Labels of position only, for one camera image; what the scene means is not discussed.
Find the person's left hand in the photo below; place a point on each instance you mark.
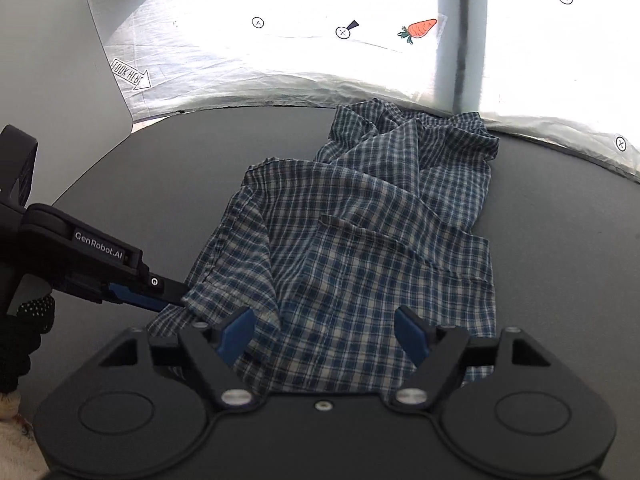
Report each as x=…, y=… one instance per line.
x=25, y=340

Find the cream fuzzy cloth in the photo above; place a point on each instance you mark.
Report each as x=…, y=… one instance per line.
x=15, y=435

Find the white rounded board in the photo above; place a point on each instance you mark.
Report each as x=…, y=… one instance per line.
x=50, y=85

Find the printed translucent plastic sheet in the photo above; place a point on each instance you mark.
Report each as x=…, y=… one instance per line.
x=325, y=70

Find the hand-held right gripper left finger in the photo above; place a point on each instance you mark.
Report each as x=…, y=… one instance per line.
x=237, y=330

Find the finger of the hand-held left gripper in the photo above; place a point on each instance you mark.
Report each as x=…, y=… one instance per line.
x=160, y=292

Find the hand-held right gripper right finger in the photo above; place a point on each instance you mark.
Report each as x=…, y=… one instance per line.
x=410, y=330

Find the blue plaid shirt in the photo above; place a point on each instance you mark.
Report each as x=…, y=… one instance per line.
x=350, y=240

